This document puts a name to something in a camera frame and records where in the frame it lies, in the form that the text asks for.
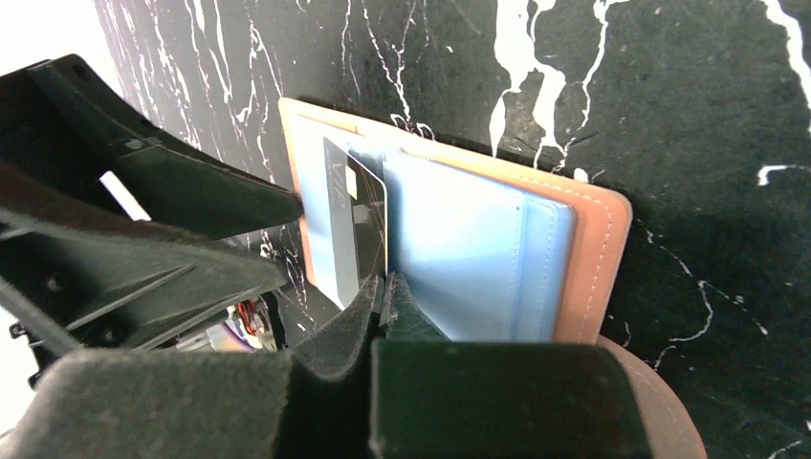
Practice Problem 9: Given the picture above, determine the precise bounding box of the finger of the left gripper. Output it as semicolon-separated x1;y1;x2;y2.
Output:
1;55;303;240
1;164;287;355

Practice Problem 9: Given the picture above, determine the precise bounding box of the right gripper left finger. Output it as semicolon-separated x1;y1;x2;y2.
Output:
1;276;384;458

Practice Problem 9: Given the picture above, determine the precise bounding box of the black VIP credit card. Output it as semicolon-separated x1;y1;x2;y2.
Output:
323;138;388;307

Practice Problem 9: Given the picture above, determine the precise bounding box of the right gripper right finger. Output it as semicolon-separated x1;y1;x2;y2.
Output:
370;274;652;458

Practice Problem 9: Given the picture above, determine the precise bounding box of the pink leather card holder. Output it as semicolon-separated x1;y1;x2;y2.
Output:
279;98;706;458

